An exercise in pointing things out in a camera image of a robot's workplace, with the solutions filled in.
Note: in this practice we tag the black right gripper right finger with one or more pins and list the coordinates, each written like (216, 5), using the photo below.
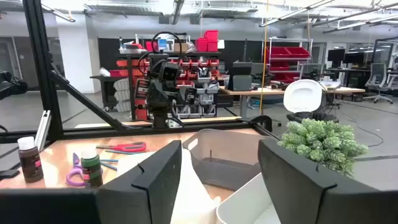
(295, 186)

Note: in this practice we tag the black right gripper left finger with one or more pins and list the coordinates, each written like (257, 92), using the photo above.
(149, 186)

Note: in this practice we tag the green paint bottle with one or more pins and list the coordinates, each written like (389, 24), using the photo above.
(91, 171)

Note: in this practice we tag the small white cylinder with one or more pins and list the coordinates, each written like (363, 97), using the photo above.
(31, 161)

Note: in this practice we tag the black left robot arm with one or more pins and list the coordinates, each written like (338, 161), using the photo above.
(158, 93)

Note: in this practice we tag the artificial green plant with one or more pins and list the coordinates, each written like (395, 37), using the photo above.
(323, 143)

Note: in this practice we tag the light grey plastic bin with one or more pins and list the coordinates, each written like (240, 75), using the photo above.
(245, 202)

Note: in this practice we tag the black curved corner clamp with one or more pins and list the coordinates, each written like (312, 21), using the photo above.
(264, 119)

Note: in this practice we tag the dark translucent grey bin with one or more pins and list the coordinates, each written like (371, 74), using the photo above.
(224, 149)

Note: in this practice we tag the white trash can black bag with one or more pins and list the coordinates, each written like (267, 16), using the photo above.
(303, 96)

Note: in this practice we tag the wooden top desk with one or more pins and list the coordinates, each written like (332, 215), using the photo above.
(264, 91)

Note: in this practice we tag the black rolling cart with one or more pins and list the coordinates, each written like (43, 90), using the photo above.
(107, 90)

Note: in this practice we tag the silver aluminium extrusion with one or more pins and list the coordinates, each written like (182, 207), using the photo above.
(43, 130)

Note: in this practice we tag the parts shelf with red bins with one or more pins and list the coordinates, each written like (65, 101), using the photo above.
(202, 62)

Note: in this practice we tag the grey office chair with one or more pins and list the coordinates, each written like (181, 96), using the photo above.
(377, 77)

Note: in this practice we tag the black computer monitor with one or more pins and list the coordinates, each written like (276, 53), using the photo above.
(335, 55)

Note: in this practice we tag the black aluminium table frame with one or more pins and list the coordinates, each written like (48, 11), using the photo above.
(40, 62)

